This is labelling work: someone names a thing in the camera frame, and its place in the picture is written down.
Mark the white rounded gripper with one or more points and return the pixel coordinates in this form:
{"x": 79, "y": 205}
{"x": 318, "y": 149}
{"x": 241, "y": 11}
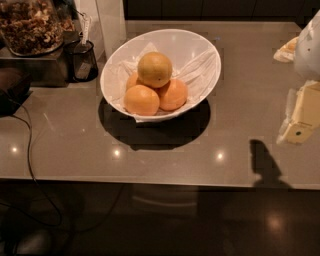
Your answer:
{"x": 308, "y": 53}

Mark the yellow-orange orange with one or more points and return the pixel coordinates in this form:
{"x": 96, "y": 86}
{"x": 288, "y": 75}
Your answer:
{"x": 154, "y": 69}

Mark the white angled bowl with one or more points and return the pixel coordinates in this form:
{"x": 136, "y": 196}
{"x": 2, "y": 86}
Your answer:
{"x": 164, "y": 38}

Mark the front right orange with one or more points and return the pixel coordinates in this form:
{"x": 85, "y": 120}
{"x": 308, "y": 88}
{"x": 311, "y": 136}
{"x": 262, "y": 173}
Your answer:
{"x": 173, "y": 95}

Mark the front left orange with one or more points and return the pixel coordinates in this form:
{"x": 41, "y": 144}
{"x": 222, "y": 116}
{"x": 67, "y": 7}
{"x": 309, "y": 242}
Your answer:
{"x": 141, "y": 100}

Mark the back hidden orange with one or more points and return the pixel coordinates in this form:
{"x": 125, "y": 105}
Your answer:
{"x": 133, "y": 80}

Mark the white paper towel liner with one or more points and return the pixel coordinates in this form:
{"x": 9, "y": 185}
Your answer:
{"x": 199, "y": 68}

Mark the white upright box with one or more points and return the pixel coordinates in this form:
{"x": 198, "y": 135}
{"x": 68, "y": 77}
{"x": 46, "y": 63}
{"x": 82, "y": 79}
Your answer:
{"x": 108, "y": 26}

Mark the black mesh cup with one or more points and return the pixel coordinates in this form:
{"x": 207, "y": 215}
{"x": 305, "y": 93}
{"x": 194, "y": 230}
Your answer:
{"x": 81, "y": 61}

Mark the white utensil in cup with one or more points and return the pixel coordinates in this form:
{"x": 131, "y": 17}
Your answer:
{"x": 86, "y": 22}

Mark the grey metal stand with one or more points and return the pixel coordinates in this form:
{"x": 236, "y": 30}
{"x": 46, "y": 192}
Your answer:
{"x": 46, "y": 70}

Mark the glass jar of walnuts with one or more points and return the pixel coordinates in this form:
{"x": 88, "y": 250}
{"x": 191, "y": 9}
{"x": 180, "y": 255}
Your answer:
{"x": 30, "y": 27}

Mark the dark box on left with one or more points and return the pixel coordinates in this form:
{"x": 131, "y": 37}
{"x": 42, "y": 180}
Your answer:
{"x": 14, "y": 89}

